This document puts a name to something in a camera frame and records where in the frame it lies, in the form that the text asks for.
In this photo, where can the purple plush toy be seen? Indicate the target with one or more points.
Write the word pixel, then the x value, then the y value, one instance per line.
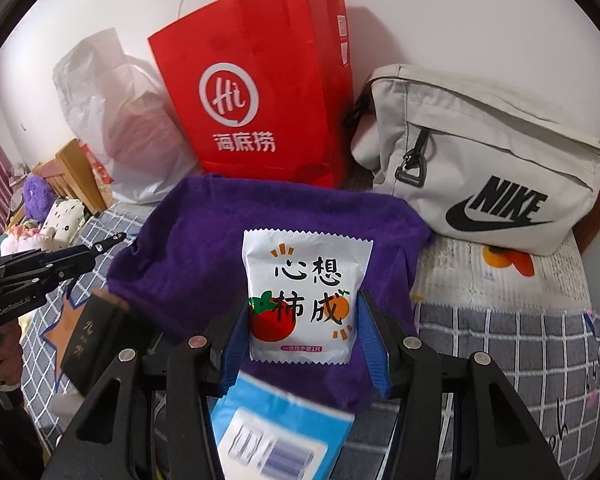
pixel 37 195

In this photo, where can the white persimmon print packet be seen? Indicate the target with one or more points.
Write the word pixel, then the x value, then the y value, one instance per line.
pixel 305 260

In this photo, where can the dark green box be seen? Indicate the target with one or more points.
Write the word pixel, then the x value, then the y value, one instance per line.
pixel 100 330

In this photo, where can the grey checked bedsheet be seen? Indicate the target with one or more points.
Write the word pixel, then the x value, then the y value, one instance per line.
pixel 505 350

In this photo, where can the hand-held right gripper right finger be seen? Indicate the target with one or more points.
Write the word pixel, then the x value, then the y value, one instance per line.
pixel 375 350

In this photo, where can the white flowered plush pillow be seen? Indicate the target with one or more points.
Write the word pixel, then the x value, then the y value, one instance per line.
pixel 62 217

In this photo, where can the beige sling bag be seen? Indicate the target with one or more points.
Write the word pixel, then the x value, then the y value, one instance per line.
pixel 480 150

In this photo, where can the person's left forearm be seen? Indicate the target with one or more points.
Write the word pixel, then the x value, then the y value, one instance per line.
pixel 5 440

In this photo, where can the red paper bag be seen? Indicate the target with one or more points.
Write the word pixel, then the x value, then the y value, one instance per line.
pixel 260 60

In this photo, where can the pink white plush toy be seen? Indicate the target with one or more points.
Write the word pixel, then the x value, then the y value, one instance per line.
pixel 20 237

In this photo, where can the purple cloth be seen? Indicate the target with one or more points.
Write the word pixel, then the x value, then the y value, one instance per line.
pixel 190 240

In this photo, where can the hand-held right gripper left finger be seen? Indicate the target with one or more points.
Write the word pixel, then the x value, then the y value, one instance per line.
pixel 232 342

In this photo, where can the wooden headboard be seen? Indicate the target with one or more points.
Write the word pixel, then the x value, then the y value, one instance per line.
pixel 72 160

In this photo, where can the person's left hand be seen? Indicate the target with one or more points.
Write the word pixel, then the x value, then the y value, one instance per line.
pixel 4 355

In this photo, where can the blue labelled packet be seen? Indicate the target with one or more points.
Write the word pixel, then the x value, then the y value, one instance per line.
pixel 260 402

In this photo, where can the white plastic bag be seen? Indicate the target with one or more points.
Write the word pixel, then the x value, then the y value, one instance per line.
pixel 90 90

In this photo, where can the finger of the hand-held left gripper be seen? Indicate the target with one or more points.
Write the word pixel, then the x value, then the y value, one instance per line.
pixel 40 256
pixel 35 280

